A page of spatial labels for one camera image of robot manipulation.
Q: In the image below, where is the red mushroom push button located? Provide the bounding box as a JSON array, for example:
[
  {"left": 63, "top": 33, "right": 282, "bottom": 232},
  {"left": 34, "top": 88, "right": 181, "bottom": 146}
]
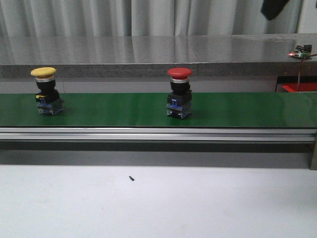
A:
[{"left": 166, "top": 67, "right": 193, "bottom": 119}]

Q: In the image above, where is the yellow mushroom push button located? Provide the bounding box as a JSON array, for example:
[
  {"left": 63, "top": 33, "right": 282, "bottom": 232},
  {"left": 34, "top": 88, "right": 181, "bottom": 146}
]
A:
[{"left": 30, "top": 67, "right": 64, "bottom": 116}]

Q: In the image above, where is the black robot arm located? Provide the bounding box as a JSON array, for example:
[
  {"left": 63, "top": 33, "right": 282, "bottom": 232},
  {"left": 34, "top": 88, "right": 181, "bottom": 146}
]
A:
[{"left": 261, "top": 0, "right": 289, "bottom": 21}]

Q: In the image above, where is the green conveyor belt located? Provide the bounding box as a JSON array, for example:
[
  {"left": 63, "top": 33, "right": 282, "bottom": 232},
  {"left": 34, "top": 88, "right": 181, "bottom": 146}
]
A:
[{"left": 0, "top": 92, "right": 317, "bottom": 128}]

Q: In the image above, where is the grey stone counter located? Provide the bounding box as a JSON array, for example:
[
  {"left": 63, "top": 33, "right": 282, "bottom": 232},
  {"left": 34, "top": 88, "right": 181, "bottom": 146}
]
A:
[{"left": 0, "top": 34, "right": 317, "bottom": 78}]

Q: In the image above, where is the red plastic tray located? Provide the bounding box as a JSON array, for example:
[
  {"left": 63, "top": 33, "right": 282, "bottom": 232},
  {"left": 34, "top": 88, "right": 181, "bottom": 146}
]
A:
[{"left": 282, "top": 82, "right": 317, "bottom": 93}]

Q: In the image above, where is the small green circuit board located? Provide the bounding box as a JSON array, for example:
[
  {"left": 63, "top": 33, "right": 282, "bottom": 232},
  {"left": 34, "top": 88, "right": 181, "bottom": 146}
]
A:
[{"left": 288, "top": 44, "right": 313, "bottom": 59}]

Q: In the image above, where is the grey curtain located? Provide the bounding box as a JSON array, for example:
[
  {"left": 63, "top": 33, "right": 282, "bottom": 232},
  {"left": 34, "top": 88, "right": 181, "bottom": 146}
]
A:
[{"left": 0, "top": 0, "right": 301, "bottom": 37}]

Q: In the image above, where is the aluminium conveyor frame rail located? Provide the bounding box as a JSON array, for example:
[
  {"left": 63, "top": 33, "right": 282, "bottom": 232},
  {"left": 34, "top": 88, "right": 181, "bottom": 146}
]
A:
[{"left": 0, "top": 127, "right": 317, "bottom": 143}]

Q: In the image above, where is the red black wire pair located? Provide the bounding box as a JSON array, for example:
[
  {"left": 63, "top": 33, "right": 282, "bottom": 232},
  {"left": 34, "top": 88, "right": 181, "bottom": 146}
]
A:
[{"left": 295, "top": 52, "right": 317, "bottom": 92}]

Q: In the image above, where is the grey metal support bracket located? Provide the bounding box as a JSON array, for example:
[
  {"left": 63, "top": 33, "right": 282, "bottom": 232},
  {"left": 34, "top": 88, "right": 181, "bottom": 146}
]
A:
[{"left": 306, "top": 139, "right": 317, "bottom": 171}]

